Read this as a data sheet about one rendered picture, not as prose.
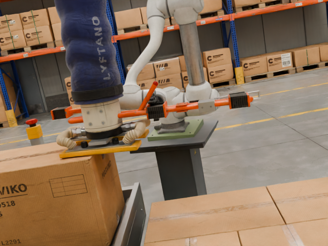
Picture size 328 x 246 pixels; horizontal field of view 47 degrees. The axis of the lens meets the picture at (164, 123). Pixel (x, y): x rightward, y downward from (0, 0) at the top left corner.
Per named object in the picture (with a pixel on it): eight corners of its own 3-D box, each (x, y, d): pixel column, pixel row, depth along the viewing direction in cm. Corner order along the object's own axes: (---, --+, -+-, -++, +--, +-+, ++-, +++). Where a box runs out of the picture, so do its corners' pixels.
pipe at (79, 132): (59, 149, 160) (56, 136, 159) (80, 133, 184) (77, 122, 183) (136, 140, 155) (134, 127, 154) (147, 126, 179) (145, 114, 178)
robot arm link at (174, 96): (163, 117, 255) (157, 86, 248) (189, 114, 250) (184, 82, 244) (157, 125, 240) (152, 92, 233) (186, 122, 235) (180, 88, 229)
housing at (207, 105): (198, 113, 158) (197, 102, 157) (199, 110, 164) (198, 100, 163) (215, 111, 157) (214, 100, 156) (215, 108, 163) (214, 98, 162)
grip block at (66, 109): (52, 120, 195) (50, 110, 194) (58, 116, 203) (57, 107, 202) (67, 118, 193) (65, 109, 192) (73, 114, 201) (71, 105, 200)
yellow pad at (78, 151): (59, 158, 159) (56, 147, 158) (68, 151, 169) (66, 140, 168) (137, 150, 154) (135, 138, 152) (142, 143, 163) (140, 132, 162)
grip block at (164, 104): (146, 120, 160) (144, 107, 159) (150, 115, 170) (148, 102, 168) (166, 118, 159) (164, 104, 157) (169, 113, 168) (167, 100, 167)
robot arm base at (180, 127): (158, 125, 259) (157, 117, 257) (190, 123, 252) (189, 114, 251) (151, 134, 242) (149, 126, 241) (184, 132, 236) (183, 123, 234)
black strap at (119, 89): (64, 103, 156) (62, 94, 156) (83, 94, 179) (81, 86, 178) (116, 96, 153) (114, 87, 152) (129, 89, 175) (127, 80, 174)
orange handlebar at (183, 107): (44, 129, 169) (42, 121, 169) (70, 114, 198) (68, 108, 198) (254, 104, 154) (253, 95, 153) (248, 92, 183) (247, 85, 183)
